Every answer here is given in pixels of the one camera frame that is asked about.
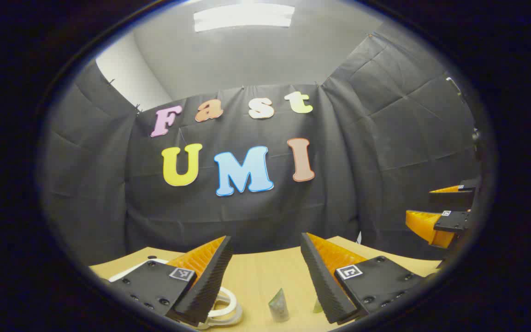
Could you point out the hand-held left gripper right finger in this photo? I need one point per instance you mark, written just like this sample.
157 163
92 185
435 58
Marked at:
321 286

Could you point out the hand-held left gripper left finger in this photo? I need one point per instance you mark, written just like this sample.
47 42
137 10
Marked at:
210 286

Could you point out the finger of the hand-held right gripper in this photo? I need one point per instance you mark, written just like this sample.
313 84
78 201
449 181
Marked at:
452 222
450 198

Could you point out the white suitcase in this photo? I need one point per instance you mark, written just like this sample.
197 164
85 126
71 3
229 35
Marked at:
232 317

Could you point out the black backdrop cloth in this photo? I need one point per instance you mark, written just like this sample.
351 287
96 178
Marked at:
247 216

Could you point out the ceiling light panel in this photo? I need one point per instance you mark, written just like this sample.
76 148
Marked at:
244 17

